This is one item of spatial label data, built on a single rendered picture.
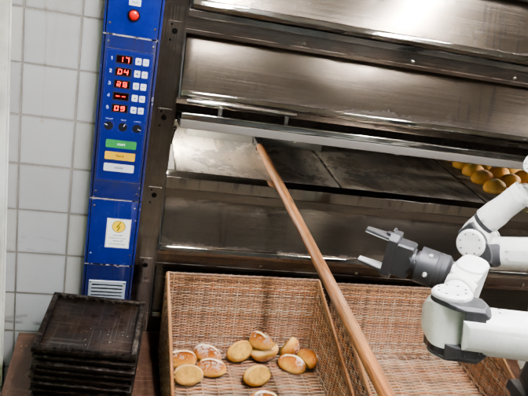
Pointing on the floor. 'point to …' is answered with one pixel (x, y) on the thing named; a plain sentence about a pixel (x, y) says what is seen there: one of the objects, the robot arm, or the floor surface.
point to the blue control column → (100, 254)
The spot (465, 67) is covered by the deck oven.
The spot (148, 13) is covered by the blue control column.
